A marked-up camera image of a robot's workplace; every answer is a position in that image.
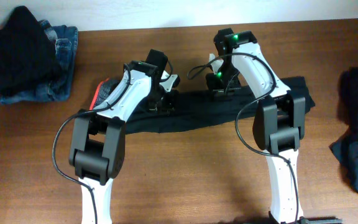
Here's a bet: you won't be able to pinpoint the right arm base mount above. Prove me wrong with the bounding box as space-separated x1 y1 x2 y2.
268 212 342 224

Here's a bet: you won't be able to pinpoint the black pants red waistband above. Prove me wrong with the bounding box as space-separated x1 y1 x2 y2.
89 77 316 134

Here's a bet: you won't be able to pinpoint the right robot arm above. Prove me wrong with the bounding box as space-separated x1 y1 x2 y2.
206 28 306 223

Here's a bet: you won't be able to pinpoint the folded blue jeans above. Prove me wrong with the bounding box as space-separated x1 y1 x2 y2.
0 20 78 105

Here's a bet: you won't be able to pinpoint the black folded garment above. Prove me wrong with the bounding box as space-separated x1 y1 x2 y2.
0 6 62 96

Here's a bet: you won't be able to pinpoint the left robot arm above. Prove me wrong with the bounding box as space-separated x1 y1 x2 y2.
69 49 179 223

